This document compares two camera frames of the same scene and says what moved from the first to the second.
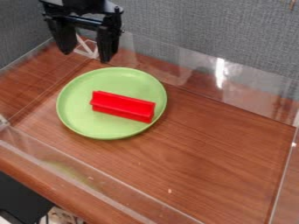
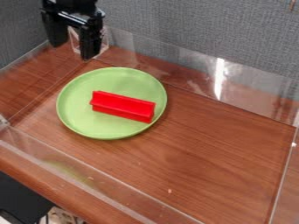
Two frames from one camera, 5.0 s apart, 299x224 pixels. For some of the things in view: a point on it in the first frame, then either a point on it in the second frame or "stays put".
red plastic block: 119,106 stays put
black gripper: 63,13 → 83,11
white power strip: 60,216 stays put
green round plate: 120,81 stays put
